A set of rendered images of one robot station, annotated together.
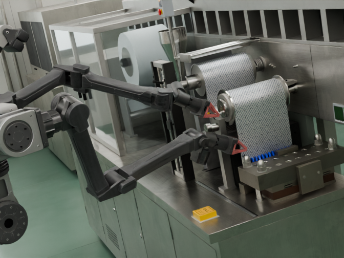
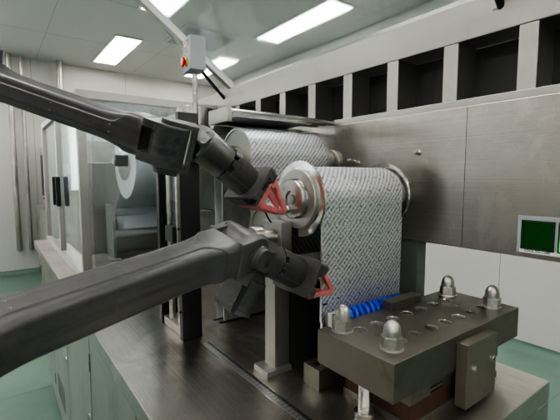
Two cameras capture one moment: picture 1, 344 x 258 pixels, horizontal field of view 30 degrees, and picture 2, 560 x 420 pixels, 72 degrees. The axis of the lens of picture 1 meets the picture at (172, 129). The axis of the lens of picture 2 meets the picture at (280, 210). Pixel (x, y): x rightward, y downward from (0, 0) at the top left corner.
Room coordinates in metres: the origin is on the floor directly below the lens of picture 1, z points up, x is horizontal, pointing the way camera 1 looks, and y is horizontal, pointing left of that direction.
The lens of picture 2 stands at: (1.80, 0.03, 1.29)
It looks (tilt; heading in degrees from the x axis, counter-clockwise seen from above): 5 degrees down; 343
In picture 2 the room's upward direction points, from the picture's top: straight up
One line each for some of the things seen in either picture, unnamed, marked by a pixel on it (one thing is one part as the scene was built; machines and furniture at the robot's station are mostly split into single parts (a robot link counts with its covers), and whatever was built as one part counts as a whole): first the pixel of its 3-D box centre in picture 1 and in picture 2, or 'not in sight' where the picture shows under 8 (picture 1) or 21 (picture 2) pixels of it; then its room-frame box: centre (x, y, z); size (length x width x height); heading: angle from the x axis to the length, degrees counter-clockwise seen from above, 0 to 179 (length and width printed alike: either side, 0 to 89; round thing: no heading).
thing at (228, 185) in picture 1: (221, 154); (271, 297); (2.53, -0.18, 1.05); 0.06 x 0.05 x 0.31; 109
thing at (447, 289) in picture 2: (318, 138); (447, 285); (2.49, -0.57, 1.05); 0.04 x 0.04 x 0.04
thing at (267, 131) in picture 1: (264, 134); (363, 265); (2.49, -0.36, 1.11); 0.23 x 0.01 x 0.18; 109
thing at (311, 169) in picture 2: (226, 107); (299, 198); (2.51, -0.23, 1.25); 0.15 x 0.01 x 0.15; 19
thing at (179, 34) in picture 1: (172, 35); (193, 117); (3.23, -0.09, 1.50); 0.14 x 0.14 x 0.06
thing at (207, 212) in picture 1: (204, 213); not in sight; (2.28, -0.06, 0.91); 0.07 x 0.07 x 0.02; 19
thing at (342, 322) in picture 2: (246, 160); (342, 317); (2.39, -0.26, 1.05); 0.04 x 0.04 x 0.04
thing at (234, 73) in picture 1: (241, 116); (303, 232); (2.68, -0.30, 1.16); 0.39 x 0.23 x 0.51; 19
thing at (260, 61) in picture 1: (255, 65); (322, 162); (2.84, -0.42, 1.33); 0.07 x 0.07 x 0.07; 19
